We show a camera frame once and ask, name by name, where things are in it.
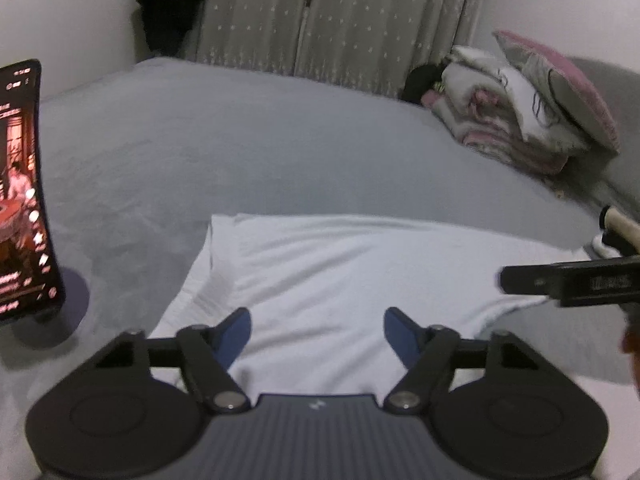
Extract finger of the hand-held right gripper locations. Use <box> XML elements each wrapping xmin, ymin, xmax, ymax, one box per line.
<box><xmin>500</xmin><ymin>261</ymin><xmax>564</xmax><ymax>300</ymax></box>

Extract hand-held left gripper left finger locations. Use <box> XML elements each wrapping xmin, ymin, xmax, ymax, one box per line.
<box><xmin>95</xmin><ymin>306</ymin><xmax>252</xmax><ymax>415</ymax></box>

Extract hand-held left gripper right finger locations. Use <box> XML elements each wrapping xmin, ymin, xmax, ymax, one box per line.
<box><xmin>382</xmin><ymin>306</ymin><xmax>541</xmax><ymax>415</ymax></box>

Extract white long-sleeve shirt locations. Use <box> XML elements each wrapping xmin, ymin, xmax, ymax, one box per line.
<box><xmin>149</xmin><ymin>212</ymin><xmax>593</xmax><ymax>396</ymax></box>

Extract dark hanging clothes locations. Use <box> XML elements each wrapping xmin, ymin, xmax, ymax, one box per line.
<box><xmin>136</xmin><ymin>0</ymin><xmax>213</xmax><ymax>58</ymax></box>

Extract person's right hand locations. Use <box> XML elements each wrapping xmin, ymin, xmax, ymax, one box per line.
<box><xmin>619</xmin><ymin>310</ymin><xmax>640</xmax><ymax>386</ymax></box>

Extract folded floral quilt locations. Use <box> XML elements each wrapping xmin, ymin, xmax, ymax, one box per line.
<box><xmin>422</xmin><ymin>45</ymin><xmax>571</xmax><ymax>176</ymax></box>

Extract white flower-outline pillow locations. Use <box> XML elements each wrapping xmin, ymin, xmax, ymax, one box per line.
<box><xmin>452</xmin><ymin>45</ymin><xmax>591</xmax><ymax>153</ymax></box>

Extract pink and grey pillow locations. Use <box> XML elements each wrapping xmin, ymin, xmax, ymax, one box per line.
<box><xmin>492</xmin><ymin>29</ymin><xmax>621</xmax><ymax>153</ymax></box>

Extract black cloth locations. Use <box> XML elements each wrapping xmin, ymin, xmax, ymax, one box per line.
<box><xmin>402</xmin><ymin>62</ymin><xmax>446</xmax><ymax>106</ymax></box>

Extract smartphone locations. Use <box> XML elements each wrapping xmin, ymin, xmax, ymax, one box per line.
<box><xmin>0</xmin><ymin>59</ymin><xmax>67</xmax><ymax>322</ymax></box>

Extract grey star-print curtain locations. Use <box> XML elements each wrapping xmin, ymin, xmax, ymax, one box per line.
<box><xmin>292</xmin><ymin>0</ymin><xmax>483</xmax><ymax>101</ymax></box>
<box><xmin>195</xmin><ymin>0</ymin><xmax>318</xmax><ymax>78</ymax></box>

